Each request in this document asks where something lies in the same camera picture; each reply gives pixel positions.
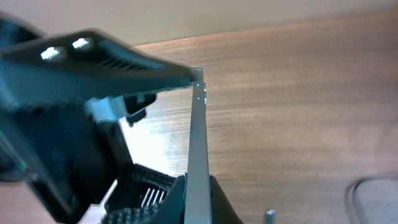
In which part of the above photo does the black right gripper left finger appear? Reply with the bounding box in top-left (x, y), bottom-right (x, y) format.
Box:
top-left (149, 175), bottom-right (186, 224)

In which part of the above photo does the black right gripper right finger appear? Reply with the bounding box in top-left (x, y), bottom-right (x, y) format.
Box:
top-left (210, 175), bottom-right (243, 224)

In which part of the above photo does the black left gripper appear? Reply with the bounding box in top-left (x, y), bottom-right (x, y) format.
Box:
top-left (1, 95), bottom-right (156, 223)

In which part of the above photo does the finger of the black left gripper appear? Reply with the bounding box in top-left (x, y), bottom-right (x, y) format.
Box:
top-left (1, 29), bottom-right (195, 103)
top-left (101, 164), bottom-right (176, 224)

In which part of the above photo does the smartphone with cyan screen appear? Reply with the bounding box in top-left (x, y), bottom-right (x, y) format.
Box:
top-left (184, 68), bottom-right (212, 224)

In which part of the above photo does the black charging cable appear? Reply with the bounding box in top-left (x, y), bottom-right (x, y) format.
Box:
top-left (266, 175), bottom-right (398, 224)

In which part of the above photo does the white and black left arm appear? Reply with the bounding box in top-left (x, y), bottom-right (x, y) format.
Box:
top-left (1, 14), bottom-right (195, 223)

